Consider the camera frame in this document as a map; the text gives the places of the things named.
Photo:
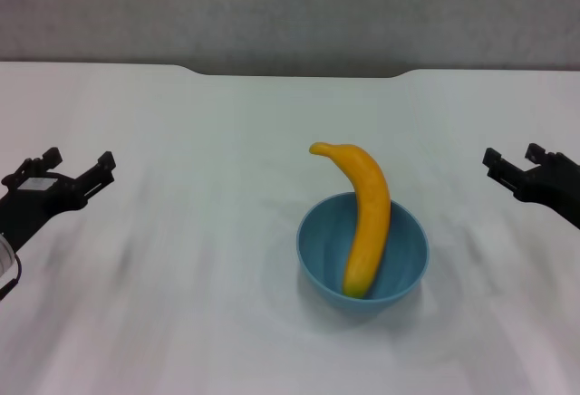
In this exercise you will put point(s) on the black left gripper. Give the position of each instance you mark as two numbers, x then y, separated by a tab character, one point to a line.
41	205

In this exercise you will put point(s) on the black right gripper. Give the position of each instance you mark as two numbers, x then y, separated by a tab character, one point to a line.
550	186

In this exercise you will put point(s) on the yellow banana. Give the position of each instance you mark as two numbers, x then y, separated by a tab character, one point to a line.
369	214

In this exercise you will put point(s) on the blue bowl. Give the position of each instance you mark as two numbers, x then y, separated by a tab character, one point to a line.
326	250

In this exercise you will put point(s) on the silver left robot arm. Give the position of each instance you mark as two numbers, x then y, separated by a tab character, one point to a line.
5	257

